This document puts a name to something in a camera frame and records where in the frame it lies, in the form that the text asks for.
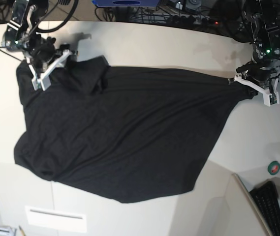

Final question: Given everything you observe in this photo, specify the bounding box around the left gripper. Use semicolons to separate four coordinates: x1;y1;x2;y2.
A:
228;60;280;98

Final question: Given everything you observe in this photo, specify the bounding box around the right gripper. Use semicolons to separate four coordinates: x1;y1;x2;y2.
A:
25;37;78;80

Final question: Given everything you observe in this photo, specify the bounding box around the black t-shirt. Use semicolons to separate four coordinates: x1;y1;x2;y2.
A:
14;57;253;203

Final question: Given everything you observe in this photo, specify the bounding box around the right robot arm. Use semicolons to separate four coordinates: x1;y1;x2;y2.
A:
2;0;79;82

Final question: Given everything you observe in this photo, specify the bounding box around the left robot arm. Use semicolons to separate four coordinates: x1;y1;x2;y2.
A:
232;0;280;106

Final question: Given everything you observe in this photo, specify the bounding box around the power strip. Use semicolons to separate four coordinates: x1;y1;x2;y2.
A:
166;14;220;27

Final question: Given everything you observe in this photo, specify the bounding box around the green tape roll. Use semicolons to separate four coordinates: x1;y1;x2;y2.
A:
267;161;280;176

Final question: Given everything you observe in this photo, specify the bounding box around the black keyboard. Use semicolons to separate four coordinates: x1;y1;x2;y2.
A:
249;181;280;236

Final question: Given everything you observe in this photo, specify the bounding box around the pencil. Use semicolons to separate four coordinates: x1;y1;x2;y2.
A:
19;226;26;236

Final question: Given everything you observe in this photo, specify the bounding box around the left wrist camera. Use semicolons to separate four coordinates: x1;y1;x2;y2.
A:
263;92;280;107

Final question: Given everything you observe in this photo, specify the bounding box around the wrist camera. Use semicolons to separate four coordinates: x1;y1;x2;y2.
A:
31;77;51;91
263;92;280;107

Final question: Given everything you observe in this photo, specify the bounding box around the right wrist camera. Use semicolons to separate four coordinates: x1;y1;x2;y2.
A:
31;77;51;91

